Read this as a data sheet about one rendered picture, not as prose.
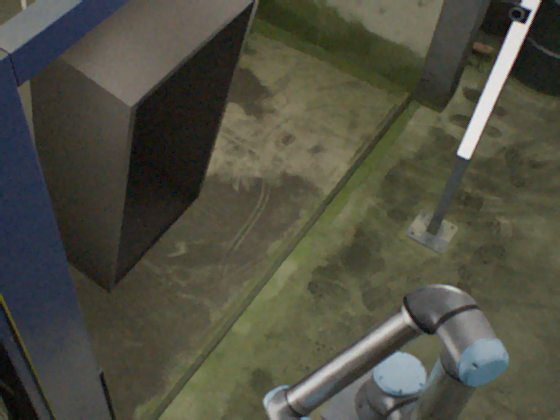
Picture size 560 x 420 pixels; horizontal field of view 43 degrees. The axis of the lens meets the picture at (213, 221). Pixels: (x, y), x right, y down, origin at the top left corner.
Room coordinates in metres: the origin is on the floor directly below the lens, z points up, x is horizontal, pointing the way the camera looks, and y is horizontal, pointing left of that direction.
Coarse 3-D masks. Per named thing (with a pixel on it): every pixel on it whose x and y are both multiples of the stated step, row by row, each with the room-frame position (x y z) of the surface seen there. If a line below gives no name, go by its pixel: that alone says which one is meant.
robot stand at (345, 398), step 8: (368, 376) 1.02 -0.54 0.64; (352, 384) 0.99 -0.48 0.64; (360, 384) 0.99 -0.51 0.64; (344, 392) 0.96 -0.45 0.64; (352, 392) 0.96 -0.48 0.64; (336, 400) 0.93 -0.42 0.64; (344, 400) 0.93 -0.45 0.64; (352, 400) 0.93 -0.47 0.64; (328, 408) 0.90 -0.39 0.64; (336, 408) 0.90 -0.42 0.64; (344, 408) 0.91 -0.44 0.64; (352, 408) 0.91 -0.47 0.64; (320, 416) 0.88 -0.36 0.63; (328, 416) 0.88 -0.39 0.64; (336, 416) 0.88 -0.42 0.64; (344, 416) 0.88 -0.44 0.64; (352, 416) 0.88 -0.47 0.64
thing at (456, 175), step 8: (456, 160) 2.09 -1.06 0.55; (464, 160) 2.07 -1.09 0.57; (456, 168) 2.08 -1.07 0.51; (464, 168) 2.06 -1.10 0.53; (456, 176) 2.07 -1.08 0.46; (448, 184) 2.08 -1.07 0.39; (456, 184) 2.06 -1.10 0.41; (448, 192) 2.07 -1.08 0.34; (440, 200) 2.08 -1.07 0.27; (448, 200) 2.06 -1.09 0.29; (440, 208) 2.07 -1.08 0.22; (432, 216) 2.08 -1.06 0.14; (440, 216) 2.06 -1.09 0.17; (432, 224) 2.08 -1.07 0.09; (440, 224) 2.07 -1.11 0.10; (432, 232) 2.07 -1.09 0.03
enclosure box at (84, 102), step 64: (192, 0) 1.68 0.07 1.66; (256, 0) 1.77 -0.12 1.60; (64, 64) 1.40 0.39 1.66; (128, 64) 1.42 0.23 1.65; (192, 64) 1.93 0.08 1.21; (64, 128) 1.44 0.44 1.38; (128, 128) 1.29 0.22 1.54; (192, 128) 1.93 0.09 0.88; (64, 192) 1.49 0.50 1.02; (128, 192) 1.90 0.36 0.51; (192, 192) 1.94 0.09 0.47; (128, 256) 1.60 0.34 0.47
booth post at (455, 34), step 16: (448, 0) 3.02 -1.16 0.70; (464, 0) 2.97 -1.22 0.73; (480, 0) 2.93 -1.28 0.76; (448, 16) 3.00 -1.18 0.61; (464, 16) 2.96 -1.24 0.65; (480, 16) 2.99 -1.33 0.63; (448, 32) 2.99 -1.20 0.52; (464, 32) 2.94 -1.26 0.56; (432, 48) 3.02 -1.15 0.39; (448, 48) 2.97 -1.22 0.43; (464, 48) 2.93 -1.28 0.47; (432, 64) 3.00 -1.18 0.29; (448, 64) 2.95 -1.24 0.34; (464, 64) 3.03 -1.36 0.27; (432, 80) 2.98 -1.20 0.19; (448, 80) 2.94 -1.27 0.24; (416, 96) 3.02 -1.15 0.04; (432, 96) 2.97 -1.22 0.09; (448, 96) 2.95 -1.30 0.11
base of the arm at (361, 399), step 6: (366, 384) 0.96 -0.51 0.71; (360, 390) 0.95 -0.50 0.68; (360, 396) 0.93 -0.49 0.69; (366, 396) 0.91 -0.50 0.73; (354, 402) 0.93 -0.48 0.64; (360, 402) 0.91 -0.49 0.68; (366, 402) 0.90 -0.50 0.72; (360, 408) 0.90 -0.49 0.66; (366, 408) 0.88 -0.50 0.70; (372, 408) 0.87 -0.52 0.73; (360, 414) 0.88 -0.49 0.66; (366, 414) 0.87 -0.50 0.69; (372, 414) 0.86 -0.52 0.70; (378, 414) 0.85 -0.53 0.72
